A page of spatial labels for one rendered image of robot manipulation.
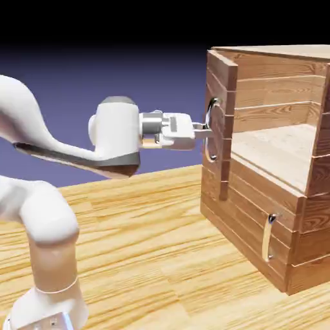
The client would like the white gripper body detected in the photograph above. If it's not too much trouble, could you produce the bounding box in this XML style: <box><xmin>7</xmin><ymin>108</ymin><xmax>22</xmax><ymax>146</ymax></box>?
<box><xmin>155</xmin><ymin>112</ymin><xmax>197</xmax><ymax>151</ymax></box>

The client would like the curved silver door handle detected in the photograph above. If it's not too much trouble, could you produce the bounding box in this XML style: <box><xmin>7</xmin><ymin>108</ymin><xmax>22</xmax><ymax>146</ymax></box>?
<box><xmin>204</xmin><ymin>96</ymin><xmax>224</xmax><ymax>163</ymax></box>
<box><xmin>261</xmin><ymin>212</ymin><xmax>281</xmax><ymax>263</ymax></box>

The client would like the wooden cabinet door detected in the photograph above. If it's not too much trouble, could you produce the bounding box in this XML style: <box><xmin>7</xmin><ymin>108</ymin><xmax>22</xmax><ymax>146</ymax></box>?
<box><xmin>200</xmin><ymin>157</ymin><xmax>308</xmax><ymax>295</ymax></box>
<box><xmin>201</xmin><ymin>49</ymin><xmax>239</xmax><ymax>202</ymax></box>

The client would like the light wood cabinet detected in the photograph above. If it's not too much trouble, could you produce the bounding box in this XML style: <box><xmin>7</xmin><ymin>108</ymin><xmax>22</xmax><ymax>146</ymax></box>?
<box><xmin>200</xmin><ymin>44</ymin><xmax>330</xmax><ymax>296</ymax></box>

